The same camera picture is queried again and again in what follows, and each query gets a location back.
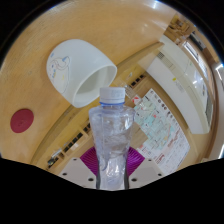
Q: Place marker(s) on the white ceramic mug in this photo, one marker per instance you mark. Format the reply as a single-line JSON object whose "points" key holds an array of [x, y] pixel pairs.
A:
{"points": [[76, 63]]}

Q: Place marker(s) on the large white printed wall poster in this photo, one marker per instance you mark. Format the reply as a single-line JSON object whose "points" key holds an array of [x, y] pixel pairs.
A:
{"points": [[160, 130]]}

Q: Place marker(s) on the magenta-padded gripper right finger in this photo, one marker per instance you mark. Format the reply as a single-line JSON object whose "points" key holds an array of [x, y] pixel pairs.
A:
{"points": [[146, 170]]}

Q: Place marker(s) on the white standing air conditioner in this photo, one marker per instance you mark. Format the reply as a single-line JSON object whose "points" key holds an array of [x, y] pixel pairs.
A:
{"points": [[180, 83]]}

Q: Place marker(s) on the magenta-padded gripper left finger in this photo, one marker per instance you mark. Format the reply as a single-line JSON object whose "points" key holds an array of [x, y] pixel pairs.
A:
{"points": [[78, 170]]}

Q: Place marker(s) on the group of wooden chairs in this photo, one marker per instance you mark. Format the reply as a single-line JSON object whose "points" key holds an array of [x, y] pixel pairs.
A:
{"points": [[180, 28]]}

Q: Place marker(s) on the flat round red coaster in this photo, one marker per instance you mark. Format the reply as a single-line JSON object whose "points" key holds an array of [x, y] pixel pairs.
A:
{"points": [[22, 120]]}

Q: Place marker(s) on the clear water bottle white cap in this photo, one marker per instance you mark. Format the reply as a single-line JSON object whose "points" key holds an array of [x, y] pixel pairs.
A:
{"points": [[111, 133]]}

